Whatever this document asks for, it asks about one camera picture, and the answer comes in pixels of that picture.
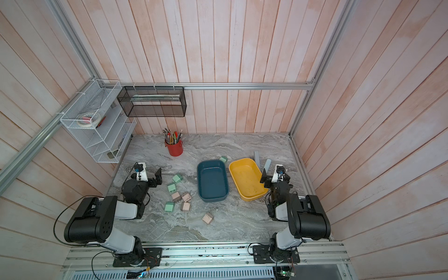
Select green plug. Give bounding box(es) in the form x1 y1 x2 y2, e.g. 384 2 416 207
164 201 175 212
219 156 228 163
172 174 183 184
167 183 177 194

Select yellow storage box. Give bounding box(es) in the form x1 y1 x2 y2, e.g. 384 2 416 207
229 158 268 201

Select teal storage box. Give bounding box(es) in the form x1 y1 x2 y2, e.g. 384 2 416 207
197 160 229 203

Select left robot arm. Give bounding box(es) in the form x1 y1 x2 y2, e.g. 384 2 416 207
64 163 162 266

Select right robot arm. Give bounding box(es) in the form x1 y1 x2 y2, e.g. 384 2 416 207
260 164 331 263

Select pink plug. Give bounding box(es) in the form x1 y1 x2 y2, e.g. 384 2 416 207
171 192 182 203
202 212 214 225
182 192 191 202
181 202 191 212

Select red pen cup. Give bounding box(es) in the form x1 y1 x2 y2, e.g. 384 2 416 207
165 140 184 157

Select pens in cup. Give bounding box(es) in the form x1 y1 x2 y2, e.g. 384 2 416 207
163 128 183 145

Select black mesh basket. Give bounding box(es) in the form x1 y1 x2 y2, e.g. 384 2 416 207
117 86 187 117

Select tape roll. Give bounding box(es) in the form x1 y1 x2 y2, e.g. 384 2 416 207
76 112 101 128

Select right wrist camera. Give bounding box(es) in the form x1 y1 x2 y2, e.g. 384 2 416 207
271 164 286 183

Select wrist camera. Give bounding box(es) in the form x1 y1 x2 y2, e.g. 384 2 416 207
133 162 148 182
271 164 286 183

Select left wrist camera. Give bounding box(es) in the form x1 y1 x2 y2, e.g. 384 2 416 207
133 162 148 182

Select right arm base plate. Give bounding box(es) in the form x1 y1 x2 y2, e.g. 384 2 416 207
250 245 301 264

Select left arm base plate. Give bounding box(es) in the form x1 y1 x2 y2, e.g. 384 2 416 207
113 247 163 268

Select white wire shelf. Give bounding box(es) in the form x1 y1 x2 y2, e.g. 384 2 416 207
60 79 137 163

